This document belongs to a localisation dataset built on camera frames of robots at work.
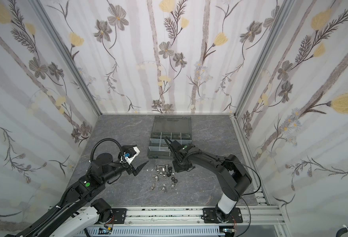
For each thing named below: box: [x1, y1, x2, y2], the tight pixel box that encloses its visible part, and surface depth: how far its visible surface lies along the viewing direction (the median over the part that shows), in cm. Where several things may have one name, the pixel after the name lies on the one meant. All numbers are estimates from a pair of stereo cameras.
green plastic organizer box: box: [147, 115, 193, 159], surface depth 109 cm
